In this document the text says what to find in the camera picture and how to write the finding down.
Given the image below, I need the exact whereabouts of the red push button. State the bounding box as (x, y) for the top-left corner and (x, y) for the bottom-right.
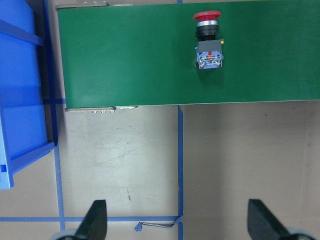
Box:
(193, 10), (224, 70)

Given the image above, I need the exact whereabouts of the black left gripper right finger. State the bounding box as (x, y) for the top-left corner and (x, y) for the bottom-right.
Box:
(247, 199), (291, 240)

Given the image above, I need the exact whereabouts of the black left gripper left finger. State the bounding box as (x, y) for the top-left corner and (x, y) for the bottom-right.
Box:
(74, 200), (107, 240)

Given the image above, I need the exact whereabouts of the green conveyor belt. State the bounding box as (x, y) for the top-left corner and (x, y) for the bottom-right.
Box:
(56, 0), (320, 109)

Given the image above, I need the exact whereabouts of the blue bin left side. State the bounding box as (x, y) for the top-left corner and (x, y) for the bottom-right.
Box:
(0, 0), (54, 190)

